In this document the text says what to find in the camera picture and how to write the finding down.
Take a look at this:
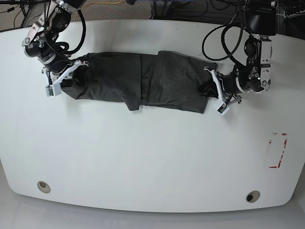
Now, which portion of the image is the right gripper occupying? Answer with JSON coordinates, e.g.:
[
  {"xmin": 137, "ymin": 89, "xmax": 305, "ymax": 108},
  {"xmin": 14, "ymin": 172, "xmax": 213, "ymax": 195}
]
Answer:
[{"xmin": 42, "ymin": 59, "xmax": 89, "ymax": 87}]

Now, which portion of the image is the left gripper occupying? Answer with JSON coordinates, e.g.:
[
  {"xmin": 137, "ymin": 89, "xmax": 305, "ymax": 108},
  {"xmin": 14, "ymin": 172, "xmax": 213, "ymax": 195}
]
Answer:
[{"xmin": 199, "ymin": 66, "xmax": 243, "ymax": 106}]

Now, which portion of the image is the dark grey t-shirt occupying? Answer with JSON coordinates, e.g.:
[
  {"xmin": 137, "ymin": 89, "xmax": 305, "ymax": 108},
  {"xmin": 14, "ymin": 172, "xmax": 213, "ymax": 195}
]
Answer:
[{"xmin": 61, "ymin": 51, "xmax": 218, "ymax": 114}]

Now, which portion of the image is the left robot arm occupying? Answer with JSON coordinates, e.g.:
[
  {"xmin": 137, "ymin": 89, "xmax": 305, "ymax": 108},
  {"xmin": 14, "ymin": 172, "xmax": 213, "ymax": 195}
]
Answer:
[{"xmin": 203, "ymin": 0, "xmax": 277, "ymax": 113}]

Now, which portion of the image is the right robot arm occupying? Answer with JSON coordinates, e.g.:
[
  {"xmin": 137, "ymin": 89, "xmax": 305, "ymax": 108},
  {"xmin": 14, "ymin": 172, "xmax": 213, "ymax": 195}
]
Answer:
[{"xmin": 22, "ymin": 0, "xmax": 87, "ymax": 87}]

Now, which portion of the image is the red tape rectangle marking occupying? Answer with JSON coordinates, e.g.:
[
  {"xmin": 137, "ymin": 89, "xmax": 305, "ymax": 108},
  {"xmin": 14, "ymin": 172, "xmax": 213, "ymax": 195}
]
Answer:
[{"xmin": 266, "ymin": 133, "xmax": 288, "ymax": 168}]

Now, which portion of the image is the black tripod stand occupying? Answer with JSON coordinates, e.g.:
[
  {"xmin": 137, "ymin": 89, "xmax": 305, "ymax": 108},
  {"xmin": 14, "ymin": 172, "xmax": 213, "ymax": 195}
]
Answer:
[{"xmin": 0, "ymin": 0, "xmax": 50, "ymax": 29}]

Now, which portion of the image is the white power strip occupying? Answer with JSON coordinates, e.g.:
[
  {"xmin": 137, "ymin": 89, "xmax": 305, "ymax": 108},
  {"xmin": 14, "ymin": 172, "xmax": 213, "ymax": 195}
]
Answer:
[{"xmin": 284, "ymin": 5, "xmax": 305, "ymax": 19}]

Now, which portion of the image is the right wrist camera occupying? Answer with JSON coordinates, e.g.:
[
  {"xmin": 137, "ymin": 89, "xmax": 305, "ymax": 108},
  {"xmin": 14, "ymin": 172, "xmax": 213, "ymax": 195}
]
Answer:
[{"xmin": 45, "ymin": 84, "xmax": 61, "ymax": 97}]

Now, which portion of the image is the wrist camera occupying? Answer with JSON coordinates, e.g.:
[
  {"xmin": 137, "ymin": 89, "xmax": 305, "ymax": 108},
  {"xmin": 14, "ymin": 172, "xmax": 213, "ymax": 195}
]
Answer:
[
  {"xmin": 45, "ymin": 84, "xmax": 61, "ymax": 97},
  {"xmin": 213, "ymin": 100, "xmax": 230, "ymax": 116}
]

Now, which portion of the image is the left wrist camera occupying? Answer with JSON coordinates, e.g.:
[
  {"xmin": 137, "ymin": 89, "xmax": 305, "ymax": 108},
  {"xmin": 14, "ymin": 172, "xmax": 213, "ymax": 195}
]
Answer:
[{"xmin": 213, "ymin": 100, "xmax": 230, "ymax": 116}]

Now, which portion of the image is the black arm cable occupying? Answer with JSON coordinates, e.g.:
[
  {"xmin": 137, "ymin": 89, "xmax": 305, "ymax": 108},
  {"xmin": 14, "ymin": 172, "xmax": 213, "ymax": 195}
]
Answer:
[{"xmin": 202, "ymin": 9, "xmax": 246, "ymax": 62}]

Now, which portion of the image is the yellow cable on floor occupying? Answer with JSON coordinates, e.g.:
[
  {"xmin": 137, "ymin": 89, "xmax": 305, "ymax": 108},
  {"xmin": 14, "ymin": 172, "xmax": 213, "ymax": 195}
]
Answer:
[{"xmin": 74, "ymin": 0, "xmax": 123, "ymax": 22}]

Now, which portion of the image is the left table cable grommet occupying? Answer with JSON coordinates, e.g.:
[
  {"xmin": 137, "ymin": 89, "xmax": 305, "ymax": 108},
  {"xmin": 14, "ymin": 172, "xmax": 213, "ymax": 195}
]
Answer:
[{"xmin": 37, "ymin": 181, "xmax": 51, "ymax": 194}]

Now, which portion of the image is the table cable grommet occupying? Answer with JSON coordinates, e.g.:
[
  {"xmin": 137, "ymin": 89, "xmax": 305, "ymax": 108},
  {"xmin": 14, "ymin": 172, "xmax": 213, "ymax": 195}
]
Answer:
[
  {"xmin": 37, "ymin": 181, "xmax": 51, "ymax": 194},
  {"xmin": 246, "ymin": 190, "xmax": 260, "ymax": 203}
]

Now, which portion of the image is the right table cable grommet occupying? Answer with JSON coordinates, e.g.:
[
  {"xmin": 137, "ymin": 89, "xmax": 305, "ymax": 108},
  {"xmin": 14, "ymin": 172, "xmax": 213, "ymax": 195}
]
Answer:
[{"xmin": 246, "ymin": 190, "xmax": 260, "ymax": 203}]

